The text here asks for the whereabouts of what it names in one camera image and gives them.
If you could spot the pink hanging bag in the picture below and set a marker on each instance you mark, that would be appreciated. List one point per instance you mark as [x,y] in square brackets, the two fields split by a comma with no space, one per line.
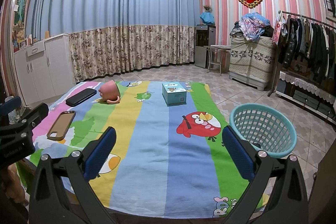
[277,31]

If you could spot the cartoon printed blanket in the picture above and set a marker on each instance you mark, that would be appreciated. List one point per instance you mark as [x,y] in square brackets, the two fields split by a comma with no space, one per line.
[157,148]

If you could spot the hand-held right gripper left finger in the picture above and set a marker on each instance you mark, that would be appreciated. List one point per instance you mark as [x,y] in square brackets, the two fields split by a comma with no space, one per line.
[101,151]

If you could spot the blue and floral curtain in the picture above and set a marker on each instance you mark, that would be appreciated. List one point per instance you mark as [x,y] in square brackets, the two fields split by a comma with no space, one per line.
[118,11]

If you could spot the white cabinet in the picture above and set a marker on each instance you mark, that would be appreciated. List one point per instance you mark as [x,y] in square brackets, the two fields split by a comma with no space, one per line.
[57,69]

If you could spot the colourful wall painting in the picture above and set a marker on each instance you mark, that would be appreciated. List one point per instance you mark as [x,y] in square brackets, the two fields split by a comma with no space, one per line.
[21,6]

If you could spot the small metal table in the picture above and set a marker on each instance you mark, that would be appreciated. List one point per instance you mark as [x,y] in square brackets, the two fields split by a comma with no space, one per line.
[216,54]

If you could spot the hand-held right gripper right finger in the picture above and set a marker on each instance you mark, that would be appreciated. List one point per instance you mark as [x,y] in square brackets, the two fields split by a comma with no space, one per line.
[237,151]

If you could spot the brown phone case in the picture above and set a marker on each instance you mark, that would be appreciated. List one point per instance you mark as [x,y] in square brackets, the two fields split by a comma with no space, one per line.
[61,125]

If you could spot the grey water dispenser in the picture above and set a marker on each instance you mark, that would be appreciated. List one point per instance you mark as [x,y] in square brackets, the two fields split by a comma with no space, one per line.
[203,48]

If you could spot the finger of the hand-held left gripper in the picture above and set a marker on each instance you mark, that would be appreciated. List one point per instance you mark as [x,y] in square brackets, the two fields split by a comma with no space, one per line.
[10,106]
[29,117]

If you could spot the patterned cloth covered cabinet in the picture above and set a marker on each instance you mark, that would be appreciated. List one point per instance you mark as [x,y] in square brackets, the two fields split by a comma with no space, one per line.
[252,61]

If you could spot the teal tissue box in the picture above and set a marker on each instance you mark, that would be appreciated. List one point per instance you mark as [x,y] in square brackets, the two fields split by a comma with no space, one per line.
[174,94]

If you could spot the metal clothes rack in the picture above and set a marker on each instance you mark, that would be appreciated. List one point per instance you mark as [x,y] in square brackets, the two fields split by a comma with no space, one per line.
[302,16]

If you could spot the pile of clothes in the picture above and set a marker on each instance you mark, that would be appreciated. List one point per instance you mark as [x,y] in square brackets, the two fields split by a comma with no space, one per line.
[252,26]

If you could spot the row of hanging clothes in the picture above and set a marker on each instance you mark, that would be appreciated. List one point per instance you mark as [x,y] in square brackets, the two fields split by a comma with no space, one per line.
[309,43]

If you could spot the pink pig cup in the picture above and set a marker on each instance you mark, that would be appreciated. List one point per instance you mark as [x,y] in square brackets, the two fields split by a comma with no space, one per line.
[110,91]

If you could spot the low cabinet with lace cloth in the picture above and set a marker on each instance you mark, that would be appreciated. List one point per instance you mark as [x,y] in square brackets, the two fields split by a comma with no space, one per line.
[304,95]

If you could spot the small potted plant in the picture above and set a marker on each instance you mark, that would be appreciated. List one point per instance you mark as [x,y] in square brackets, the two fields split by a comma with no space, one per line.
[207,8]

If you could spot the person's left hand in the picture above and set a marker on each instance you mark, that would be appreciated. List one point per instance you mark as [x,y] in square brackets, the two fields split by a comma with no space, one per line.
[15,187]

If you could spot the black phone case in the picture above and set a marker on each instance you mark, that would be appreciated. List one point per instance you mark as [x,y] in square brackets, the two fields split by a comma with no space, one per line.
[81,96]

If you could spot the teal plastic basket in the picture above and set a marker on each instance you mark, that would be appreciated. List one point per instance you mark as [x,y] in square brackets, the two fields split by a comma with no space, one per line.
[262,124]

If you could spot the blue cloth covered bottle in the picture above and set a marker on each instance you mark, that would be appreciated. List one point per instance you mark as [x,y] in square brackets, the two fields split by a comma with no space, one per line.
[206,18]

